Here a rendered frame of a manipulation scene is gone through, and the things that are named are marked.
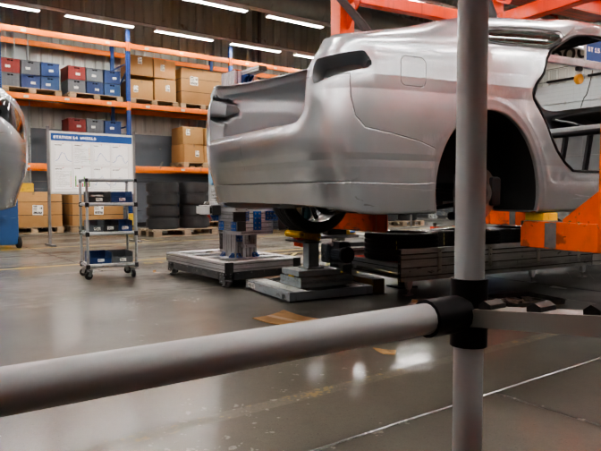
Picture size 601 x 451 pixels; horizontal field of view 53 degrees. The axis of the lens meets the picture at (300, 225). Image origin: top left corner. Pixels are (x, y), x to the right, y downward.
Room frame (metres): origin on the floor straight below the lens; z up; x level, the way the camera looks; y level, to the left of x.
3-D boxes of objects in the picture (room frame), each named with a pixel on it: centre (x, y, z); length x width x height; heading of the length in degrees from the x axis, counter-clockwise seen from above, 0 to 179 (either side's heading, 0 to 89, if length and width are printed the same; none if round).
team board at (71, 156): (10.24, 3.53, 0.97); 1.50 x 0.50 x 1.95; 127
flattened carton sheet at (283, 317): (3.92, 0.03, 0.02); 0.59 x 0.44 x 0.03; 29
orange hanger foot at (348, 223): (5.33, -0.55, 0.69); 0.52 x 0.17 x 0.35; 29
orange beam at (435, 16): (6.09, -1.23, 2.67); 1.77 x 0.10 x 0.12; 119
